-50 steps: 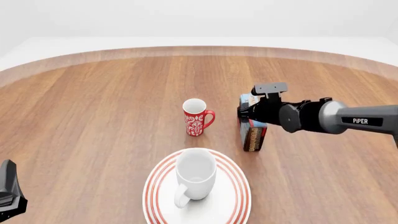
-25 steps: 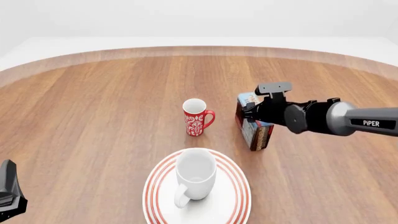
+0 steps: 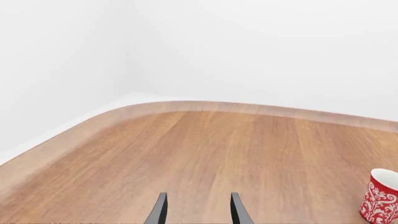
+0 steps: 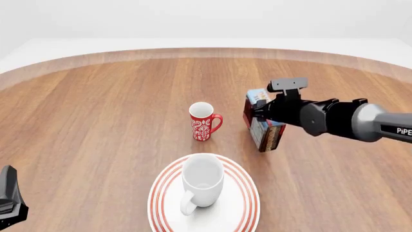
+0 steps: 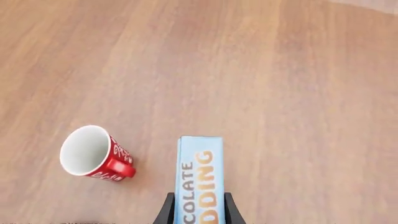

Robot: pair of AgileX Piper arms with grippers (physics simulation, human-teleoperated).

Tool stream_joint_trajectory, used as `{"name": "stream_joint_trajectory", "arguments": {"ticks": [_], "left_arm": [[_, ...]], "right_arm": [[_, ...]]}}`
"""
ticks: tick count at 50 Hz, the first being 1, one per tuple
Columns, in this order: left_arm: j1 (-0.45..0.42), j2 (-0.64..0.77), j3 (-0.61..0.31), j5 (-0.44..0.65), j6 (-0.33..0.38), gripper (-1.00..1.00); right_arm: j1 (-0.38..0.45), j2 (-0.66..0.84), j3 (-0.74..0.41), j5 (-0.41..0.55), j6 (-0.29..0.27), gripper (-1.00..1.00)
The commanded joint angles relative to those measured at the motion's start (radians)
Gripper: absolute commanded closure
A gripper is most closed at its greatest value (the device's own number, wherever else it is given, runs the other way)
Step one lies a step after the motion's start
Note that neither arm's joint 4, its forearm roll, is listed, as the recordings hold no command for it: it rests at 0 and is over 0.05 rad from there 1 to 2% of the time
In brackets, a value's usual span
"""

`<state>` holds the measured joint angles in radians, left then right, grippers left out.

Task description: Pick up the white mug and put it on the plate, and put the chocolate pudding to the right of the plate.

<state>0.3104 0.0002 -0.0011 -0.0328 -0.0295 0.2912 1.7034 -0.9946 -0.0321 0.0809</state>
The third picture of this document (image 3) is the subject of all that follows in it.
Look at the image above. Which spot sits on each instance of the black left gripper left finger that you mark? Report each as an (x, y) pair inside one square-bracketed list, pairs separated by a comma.
[(159, 211)]

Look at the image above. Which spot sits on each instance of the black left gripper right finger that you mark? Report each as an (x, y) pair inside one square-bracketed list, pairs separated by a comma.
[(238, 211)]

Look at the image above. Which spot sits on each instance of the red mug with white pattern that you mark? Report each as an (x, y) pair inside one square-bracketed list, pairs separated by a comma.
[(379, 200)]

